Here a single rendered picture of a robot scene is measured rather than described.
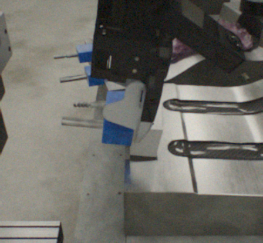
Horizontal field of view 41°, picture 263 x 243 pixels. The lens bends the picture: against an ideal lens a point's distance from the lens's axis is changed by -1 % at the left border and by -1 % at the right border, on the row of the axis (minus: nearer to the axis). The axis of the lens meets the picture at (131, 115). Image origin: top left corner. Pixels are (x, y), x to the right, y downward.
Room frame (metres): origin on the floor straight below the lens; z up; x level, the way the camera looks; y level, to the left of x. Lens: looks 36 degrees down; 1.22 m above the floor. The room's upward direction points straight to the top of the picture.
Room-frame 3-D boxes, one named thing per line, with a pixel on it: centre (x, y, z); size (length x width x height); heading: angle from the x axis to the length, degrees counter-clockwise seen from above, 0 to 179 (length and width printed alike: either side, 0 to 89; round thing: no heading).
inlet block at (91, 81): (0.65, 0.08, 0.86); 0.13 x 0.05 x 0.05; 107
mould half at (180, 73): (0.78, -0.16, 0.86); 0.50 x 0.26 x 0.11; 107
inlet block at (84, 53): (0.75, 0.12, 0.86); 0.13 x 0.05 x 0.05; 107
